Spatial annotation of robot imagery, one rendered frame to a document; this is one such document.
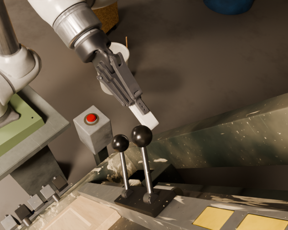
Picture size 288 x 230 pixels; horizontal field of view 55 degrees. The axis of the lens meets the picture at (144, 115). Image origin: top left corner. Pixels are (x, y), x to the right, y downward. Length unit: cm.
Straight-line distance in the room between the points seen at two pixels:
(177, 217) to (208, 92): 227
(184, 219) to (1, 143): 117
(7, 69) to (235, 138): 108
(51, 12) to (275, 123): 46
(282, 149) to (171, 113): 193
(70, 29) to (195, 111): 196
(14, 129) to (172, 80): 162
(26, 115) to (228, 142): 111
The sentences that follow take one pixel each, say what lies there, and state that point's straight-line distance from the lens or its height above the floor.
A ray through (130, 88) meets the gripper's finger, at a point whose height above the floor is 151.
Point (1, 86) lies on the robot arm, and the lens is 139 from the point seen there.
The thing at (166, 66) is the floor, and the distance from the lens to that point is 278.
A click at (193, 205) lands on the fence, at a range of 39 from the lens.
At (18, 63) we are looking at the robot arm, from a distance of 139.
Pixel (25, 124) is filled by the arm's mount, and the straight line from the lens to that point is 148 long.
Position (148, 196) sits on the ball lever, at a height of 150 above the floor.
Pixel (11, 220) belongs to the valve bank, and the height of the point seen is 77.
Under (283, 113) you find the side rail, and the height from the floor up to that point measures 159.
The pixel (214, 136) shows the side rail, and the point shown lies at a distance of 63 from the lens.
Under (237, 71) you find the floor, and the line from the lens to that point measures 288.
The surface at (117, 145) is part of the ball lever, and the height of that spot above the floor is 145.
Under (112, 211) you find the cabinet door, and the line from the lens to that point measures 68.
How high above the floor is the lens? 194
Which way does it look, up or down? 54 degrees down
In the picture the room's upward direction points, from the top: straight up
